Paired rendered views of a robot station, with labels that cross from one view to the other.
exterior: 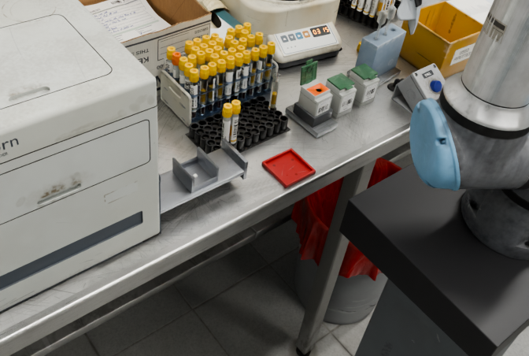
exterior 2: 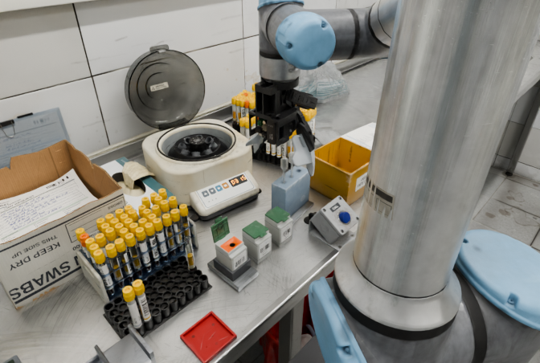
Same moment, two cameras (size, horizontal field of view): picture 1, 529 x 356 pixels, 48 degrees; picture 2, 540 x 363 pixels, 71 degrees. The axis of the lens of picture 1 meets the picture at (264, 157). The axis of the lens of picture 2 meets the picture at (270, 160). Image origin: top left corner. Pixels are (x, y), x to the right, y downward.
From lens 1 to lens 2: 0.42 m
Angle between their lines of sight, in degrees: 11
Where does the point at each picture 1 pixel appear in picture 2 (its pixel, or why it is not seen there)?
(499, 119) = (415, 316)
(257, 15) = (176, 177)
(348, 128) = (269, 274)
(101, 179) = not seen: outside the picture
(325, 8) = (238, 161)
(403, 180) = not seen: hidden behind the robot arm
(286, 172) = (206, 342)
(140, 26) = (68, 205)
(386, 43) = (294, 185)
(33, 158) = not seen: outside the picture
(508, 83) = (416, 269)
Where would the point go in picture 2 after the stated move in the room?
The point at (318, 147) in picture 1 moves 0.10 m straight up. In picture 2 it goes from (240, 303) to (238, 264)
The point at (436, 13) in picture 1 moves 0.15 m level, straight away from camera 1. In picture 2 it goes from (336, 148) to (340, 124)
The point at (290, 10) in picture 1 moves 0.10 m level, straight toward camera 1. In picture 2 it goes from (206, 169) to (199, 195)
